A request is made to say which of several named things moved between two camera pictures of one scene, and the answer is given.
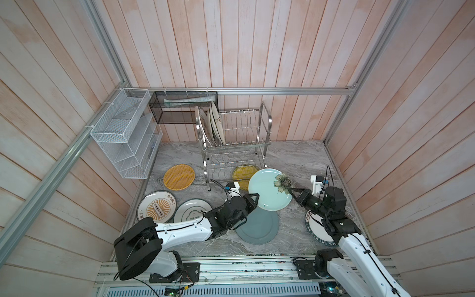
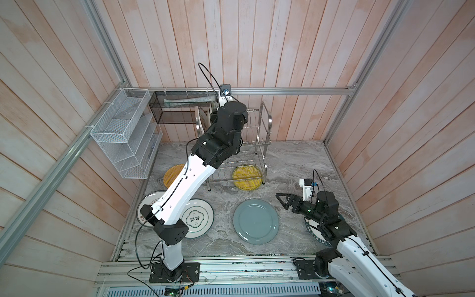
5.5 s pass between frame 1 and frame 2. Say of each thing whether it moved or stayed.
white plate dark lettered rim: stayed
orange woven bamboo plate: stayed
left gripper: moved
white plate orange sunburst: stayed
